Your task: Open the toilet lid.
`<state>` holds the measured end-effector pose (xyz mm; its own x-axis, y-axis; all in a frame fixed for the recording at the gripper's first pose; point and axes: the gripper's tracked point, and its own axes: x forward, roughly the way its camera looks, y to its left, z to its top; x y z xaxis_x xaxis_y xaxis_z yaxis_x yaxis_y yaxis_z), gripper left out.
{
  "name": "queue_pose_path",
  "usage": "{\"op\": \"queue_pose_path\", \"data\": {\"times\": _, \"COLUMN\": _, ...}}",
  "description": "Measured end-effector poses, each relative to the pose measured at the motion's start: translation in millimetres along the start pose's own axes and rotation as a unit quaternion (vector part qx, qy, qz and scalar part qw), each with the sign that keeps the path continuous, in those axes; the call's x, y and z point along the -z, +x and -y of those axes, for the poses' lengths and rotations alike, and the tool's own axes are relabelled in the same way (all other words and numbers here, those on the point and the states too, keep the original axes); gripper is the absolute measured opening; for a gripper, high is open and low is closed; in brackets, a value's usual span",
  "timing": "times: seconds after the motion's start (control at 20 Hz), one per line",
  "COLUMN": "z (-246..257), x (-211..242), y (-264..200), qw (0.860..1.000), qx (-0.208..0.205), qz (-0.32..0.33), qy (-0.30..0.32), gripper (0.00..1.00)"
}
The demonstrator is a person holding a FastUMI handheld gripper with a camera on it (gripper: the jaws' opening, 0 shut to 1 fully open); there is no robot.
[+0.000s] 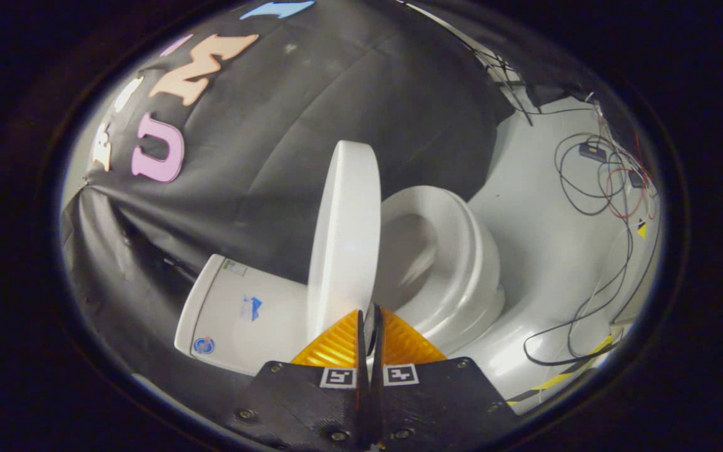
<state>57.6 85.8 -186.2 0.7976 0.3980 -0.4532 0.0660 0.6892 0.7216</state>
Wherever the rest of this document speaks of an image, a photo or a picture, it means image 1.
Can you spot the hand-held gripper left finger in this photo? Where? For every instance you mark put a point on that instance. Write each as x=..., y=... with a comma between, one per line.
x=305, y=402

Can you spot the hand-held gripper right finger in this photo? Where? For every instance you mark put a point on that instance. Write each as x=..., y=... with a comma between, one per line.
x=443, y=398

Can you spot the white toilet lid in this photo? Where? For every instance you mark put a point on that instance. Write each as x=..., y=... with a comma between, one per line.
x=342, y=251

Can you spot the white toilet bowl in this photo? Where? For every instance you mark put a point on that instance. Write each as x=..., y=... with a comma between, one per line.
x=492, y=311

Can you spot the yellow black floor tape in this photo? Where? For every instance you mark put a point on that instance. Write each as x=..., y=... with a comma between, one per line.
x=562, y=376

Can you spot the yellow triangle floor sticker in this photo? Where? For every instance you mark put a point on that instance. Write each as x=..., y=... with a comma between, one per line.
x=642, y=231

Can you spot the black backdrop cloth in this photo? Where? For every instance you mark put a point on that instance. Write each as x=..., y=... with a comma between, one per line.
x=273, y=125

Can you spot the black power adapter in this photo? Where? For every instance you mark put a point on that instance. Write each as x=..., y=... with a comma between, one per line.
x=636, y=179
x=592, y=152

